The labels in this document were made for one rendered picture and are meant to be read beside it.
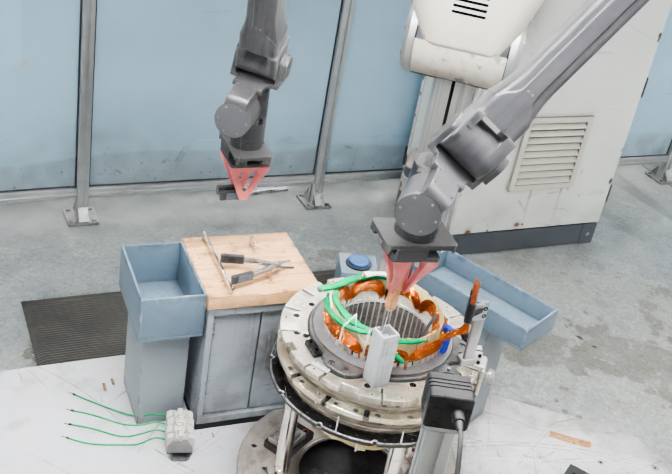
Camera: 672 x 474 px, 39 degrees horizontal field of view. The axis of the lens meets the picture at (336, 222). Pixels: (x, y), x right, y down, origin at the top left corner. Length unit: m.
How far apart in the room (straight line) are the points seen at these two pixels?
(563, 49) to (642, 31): 2.82
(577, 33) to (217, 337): 0.81
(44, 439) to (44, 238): 2.07
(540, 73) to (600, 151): 2.98
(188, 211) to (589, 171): 1.68
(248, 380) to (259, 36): 0.62
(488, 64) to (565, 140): 2.25
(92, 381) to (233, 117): 0.62
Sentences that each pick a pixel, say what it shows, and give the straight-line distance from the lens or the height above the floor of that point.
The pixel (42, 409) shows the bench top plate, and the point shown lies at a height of 0.78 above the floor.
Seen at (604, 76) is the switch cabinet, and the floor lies 0.80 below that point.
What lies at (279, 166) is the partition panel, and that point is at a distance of 4.01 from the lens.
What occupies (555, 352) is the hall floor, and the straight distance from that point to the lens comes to 3.58.
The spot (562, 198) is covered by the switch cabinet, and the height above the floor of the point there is 0.25.
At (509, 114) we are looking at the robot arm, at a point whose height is 1.55.
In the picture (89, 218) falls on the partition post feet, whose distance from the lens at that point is 3.85.
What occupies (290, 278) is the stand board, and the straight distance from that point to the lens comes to 1.64.
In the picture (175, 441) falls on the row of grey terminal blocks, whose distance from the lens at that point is 1.67.
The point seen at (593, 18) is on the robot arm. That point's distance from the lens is 1.17.
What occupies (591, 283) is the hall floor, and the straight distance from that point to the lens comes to 4.09.
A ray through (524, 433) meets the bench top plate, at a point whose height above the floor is 0.78.
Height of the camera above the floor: 1.95
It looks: 29 degrees down
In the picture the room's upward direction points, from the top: 10 degrees clockwise
